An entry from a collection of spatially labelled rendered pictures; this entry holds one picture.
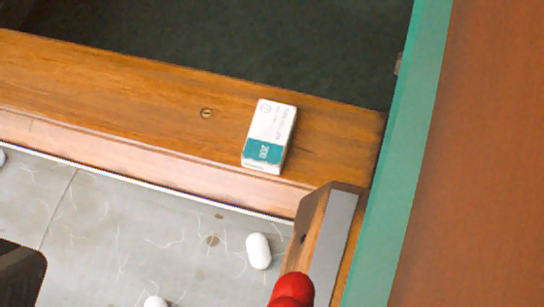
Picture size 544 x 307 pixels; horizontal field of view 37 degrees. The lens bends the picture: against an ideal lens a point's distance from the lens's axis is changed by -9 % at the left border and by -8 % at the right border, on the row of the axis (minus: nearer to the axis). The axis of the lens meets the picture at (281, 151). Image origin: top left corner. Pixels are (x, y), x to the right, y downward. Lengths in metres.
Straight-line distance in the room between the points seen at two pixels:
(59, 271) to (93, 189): 0.09
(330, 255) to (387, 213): 0.43
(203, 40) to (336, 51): 0.27
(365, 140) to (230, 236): 0.15
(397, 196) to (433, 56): 0.05
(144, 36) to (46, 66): 0.93
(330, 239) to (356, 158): 0.15
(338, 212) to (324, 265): 0.04
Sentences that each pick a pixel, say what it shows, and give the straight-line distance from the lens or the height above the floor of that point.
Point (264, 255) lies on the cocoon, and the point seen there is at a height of 0.76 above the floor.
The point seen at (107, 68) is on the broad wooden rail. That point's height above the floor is 0.76.
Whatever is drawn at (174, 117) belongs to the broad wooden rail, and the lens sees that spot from 0.82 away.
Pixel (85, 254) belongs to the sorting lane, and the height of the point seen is 0.74.
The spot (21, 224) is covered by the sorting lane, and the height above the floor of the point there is 0.74.
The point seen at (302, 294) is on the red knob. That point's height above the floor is 1.25.
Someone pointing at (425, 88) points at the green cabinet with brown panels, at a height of 1.27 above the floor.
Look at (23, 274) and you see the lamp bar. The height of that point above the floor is 1.07.
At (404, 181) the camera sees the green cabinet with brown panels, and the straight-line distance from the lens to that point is 0.24.
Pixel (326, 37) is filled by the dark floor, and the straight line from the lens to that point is 1.76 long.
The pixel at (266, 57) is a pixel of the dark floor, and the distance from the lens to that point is 1.74.
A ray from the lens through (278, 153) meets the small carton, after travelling 0.77.
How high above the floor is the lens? 1.48
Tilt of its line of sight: 65 degrees down
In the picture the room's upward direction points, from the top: 1 degrees counter-clockwise
